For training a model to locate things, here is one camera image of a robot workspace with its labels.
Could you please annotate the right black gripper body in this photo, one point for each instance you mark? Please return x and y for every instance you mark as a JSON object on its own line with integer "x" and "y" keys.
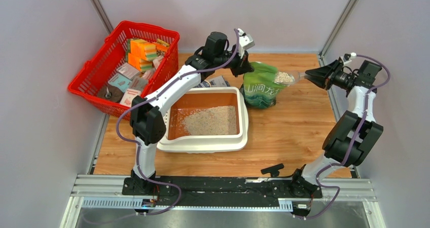
{"x": 334, "y": 76}

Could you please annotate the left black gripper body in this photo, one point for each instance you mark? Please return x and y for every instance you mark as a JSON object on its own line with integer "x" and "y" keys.
{"x": 236, "y": 63}

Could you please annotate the green cat litter bag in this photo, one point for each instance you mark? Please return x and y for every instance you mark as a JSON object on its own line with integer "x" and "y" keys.
{"x": 258, "y": 88}

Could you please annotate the clear plastic scoop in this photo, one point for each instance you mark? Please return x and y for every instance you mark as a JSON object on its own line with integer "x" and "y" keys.
{"x": 288, "y": 78}

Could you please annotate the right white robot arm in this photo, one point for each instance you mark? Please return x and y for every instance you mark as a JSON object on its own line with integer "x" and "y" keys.
{"x": 355, "y": 133}

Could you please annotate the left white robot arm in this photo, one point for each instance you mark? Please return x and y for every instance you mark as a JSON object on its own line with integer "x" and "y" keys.
{"x": 147, "y": 113}

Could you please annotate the white orange litter box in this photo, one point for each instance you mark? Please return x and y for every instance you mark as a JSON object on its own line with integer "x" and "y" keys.
{"x": 206, "y": 120}

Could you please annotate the white pink sponge box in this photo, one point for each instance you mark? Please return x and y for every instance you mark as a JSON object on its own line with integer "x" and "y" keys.
{"x": 128, "y": 97}

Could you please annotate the orange sponge pack upper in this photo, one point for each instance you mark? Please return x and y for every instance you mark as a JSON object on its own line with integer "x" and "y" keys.
{"x": 142, "y": 49}

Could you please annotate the orange sponge pack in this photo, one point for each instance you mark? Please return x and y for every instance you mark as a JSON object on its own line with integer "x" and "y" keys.
{"x": 139, "y": 63}
{"x": 142, "y": 49}

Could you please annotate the orange sponge pack lower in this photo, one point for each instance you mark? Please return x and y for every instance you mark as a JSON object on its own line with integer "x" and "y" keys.
{"x": 139, "y": 63}

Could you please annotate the black T-shaped tool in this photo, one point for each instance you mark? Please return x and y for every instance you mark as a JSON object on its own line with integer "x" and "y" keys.
{"x": 273, "y": 171}

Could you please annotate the teal card package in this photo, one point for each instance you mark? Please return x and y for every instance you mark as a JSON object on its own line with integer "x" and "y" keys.
{"x": 120, "y": 81}

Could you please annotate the brown round scrubber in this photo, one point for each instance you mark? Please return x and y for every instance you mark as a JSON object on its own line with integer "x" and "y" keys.
{"x": 110, "y": 93}

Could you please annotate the red plastic shopping basket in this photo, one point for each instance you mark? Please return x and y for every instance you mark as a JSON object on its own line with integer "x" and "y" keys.
{"x": 96, "y": 72}

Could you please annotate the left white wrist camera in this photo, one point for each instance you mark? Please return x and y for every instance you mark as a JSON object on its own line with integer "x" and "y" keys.
{"x": 245, "y": 42}

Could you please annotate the black mounting base plate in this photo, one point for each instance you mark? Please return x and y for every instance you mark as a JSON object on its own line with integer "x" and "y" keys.
{"x": 211, "y": 191}

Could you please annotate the aluminium frame rail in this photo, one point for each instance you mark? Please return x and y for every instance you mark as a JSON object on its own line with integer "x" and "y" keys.
{"x": 105, "y": 191}

